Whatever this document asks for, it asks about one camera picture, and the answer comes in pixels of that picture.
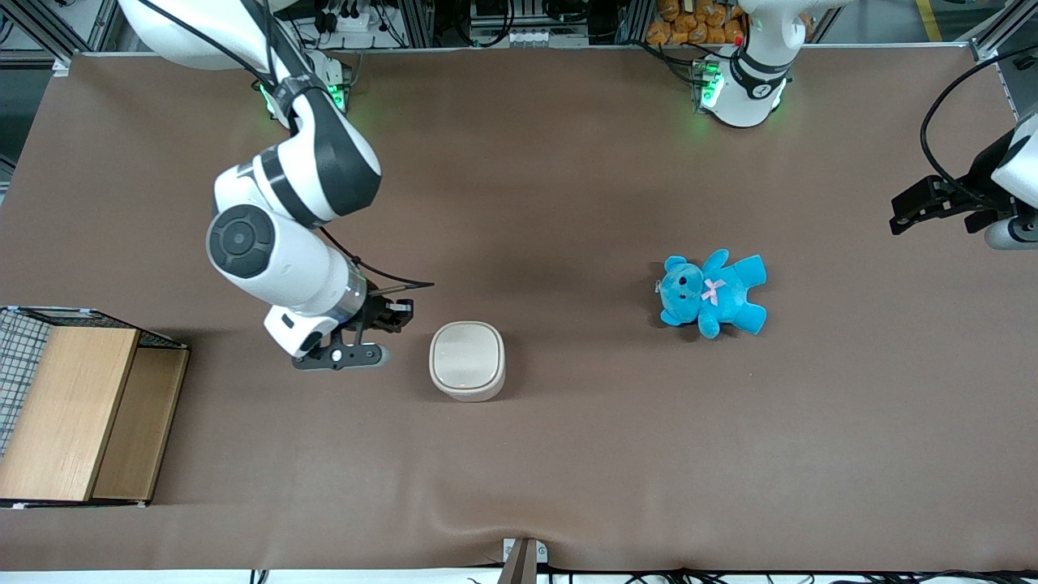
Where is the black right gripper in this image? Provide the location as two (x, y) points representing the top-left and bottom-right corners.
(348, 293), (415, 336)

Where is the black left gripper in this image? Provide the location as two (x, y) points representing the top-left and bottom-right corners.
(889, 129), (1020, 237)

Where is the cream white trash can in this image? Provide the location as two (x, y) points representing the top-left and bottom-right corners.
(428, 320), (507, 403)

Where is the brown table mat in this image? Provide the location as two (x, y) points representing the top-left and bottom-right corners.
(0, 45), (1038, 573)

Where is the blue teddy bear plush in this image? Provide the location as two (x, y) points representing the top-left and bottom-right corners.
(658, 248), (769, 341)

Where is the white power strip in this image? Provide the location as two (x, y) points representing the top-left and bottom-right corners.
(318, 0), (395, 36)

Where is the white electronics box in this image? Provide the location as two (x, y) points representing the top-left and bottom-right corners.
(468, 0), (592, 48)

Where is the orange plush toy pile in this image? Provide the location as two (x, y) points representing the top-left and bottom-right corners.
(646, 0), (813, 46)

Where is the wooden shelf box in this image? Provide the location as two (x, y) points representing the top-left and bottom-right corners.
(0, 324), (191, 505)

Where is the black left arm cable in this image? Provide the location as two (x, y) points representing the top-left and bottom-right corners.
(920, 45), (1038, 205)

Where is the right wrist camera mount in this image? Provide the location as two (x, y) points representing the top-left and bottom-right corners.
(291, 343), (392, 372)

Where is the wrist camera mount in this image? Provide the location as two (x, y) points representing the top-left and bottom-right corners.
(984, 216), (1038, 251)
(291, 343), (392, 372)

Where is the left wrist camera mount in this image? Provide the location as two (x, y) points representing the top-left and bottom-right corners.
(984, 216), (1038, 251)

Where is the aluminium frame rail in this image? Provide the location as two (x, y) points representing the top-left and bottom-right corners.
(0, 0), (122, 75)
(968, 0), (1038, 124)

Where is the metal camera pole bracket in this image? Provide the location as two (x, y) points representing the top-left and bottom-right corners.
(496, 536), (550, 584)

